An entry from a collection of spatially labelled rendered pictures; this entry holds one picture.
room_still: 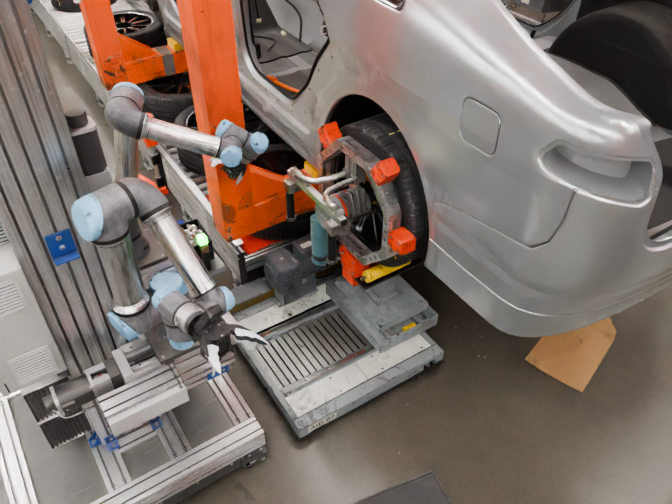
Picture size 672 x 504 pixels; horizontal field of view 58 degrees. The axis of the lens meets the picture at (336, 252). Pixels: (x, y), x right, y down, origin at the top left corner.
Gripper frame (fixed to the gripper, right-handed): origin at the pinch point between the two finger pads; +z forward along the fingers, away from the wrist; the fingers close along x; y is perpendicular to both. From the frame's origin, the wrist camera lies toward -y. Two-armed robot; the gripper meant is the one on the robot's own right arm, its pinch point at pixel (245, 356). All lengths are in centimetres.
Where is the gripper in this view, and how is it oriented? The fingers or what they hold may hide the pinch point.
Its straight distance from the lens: 154.6
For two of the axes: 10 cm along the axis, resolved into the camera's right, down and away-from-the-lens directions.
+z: 7.4, 4.4, -5.1
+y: -0.9, 8.1, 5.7
